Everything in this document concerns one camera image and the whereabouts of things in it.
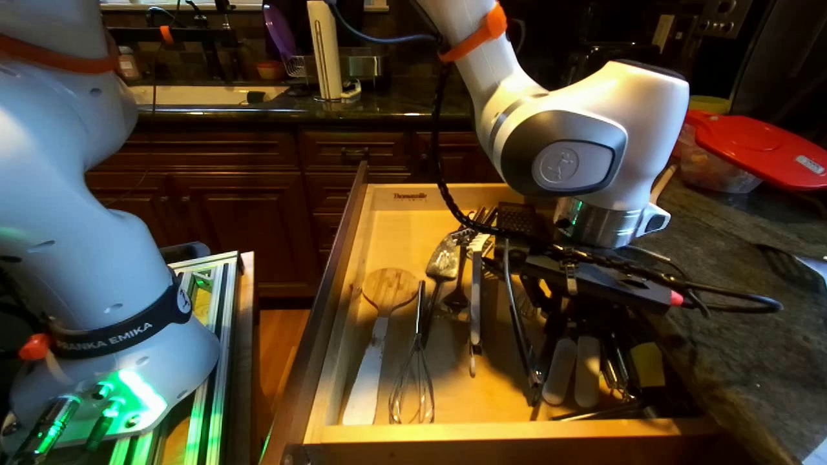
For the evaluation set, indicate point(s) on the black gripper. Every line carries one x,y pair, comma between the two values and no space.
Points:
594,320

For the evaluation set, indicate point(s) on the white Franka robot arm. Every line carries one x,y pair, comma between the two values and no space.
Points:
559,105

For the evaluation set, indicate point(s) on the open wooden drawer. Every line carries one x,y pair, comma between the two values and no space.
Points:
482,403

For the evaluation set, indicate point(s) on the small yellow utensil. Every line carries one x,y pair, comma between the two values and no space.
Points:
646,363

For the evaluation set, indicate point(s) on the black meat fork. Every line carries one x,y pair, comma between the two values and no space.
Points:
456,300

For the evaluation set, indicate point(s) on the metal slotted spatula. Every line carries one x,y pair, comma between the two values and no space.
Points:
443,260

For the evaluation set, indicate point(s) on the clear container with red lid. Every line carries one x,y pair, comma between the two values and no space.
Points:
757,149

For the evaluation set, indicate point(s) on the brown wooden base cabinets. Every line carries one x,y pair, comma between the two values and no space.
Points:
241,190

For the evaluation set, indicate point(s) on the purple bottle brush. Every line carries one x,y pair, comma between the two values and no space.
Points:
279,28

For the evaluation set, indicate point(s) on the white sink basin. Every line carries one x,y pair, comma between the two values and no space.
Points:
206,93

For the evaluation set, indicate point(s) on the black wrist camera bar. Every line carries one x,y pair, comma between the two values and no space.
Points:
611,279

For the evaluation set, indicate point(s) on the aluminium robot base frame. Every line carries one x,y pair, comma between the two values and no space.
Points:
215,344

